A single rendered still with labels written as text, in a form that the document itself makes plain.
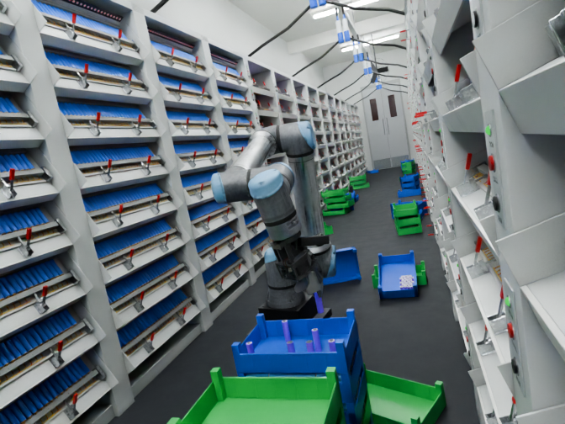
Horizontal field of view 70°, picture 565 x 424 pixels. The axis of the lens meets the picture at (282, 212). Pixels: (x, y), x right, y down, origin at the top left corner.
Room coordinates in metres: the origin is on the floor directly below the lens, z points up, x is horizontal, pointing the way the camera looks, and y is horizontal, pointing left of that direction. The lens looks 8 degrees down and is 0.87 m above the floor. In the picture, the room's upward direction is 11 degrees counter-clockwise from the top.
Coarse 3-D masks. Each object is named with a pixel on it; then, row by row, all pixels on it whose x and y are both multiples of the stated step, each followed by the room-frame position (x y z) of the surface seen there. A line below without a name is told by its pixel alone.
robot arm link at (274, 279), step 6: (270, 252) 1.84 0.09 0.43; (270, 258) 1.83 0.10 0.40; (276, 258) 1.82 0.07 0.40; (270, 264) 1.83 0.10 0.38; (270, 270) 1.84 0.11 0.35; (276, 270) 1.82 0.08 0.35; (270, 276) 1.85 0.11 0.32; (276, 276) 1.83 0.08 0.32; (270, 282) 1.85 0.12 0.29; (276, 282) 1.83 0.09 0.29; (282, 282) 1.82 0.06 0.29; (288, 282) 1.83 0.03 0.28; (294, 282) 1.85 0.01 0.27
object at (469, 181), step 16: (480, 160) 1.01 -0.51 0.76; (448, 176) 1.03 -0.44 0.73; (464, 176) 1.02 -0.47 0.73; (480, 176) 0.93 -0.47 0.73; (464, 192) 0.87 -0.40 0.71; (480, 192) 0.83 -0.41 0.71; (464, 208) 0.77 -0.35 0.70; (480, 208) 0.64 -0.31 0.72; (480, 224) 0.62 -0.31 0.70; (496, 240) 0.46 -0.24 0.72; (496, 256) 0.51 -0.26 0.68
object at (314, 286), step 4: (312, 272) 1.06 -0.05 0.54; (308, 276) 1.05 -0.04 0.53; (312, 276) 1.06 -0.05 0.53; (312, 280) 1.06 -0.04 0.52; (316, 280) 1.06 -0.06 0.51; (308, 284) 1.05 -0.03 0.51; (312, 284) 1.06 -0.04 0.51; (316, 284) 1.07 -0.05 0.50; (320, 284) 1.06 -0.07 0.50; (308, 288) 1.05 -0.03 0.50; (312, 288) 1.05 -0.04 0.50; (316, 288) 1.06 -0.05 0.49; (320, 288) 1.07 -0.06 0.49; (308, 292) 1.04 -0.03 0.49; (312, 292) 1.05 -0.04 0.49; (320, 292) 1.07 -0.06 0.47; (320, 296) 1.08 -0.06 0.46
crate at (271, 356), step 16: (256, 320) 1.18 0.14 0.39; (288, 320) 1.16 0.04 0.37; (304, 320) 1.15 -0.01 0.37; (320, 320) 1.13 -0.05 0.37; (336, 320) 1.12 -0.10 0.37; (352, 320) 1.08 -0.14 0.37; (256, 336) 1.15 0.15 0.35; (272, 336) 1.18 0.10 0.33; (304, 336) 1.15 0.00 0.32; (320, 336) 1.13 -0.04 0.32; (336, 336) 1.11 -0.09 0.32; (352, 336) 1.02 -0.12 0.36; (240, 352) 1.01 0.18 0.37; (256, 352) 1.10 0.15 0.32; (272, 352) 1.08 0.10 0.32; (288, 352) 0.96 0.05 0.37; (304, 352) 0.95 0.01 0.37; (320, 352) 0.93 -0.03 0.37; (336, 352) 0.92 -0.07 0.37; (352, 352) 0.99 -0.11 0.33; (240, 368) 1.01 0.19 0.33; (256, 368) 0.99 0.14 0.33; (272, 368) 0.98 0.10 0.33; (288, 368) 0.96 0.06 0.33; (304, 368) 0.95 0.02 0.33; (320, 368) 0.93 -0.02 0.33; (336, 368) 0.92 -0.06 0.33
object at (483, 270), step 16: (464, 240) 1.03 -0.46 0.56; (480, 240) 0.87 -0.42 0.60; (464, 256) 1.03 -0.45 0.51; (480, 256) 0.97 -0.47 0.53; (480, 272) 0.87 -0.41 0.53; (496, 272) 0.82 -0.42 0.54; (480, 288) 0.81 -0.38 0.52; (496, 288) 0.77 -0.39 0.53; (480, 304) 0.74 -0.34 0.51; (496, 304) 0.71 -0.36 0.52; (496, 320) 0.62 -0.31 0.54; (496, 336) 0.61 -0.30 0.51; (512, 384) 0.46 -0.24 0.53
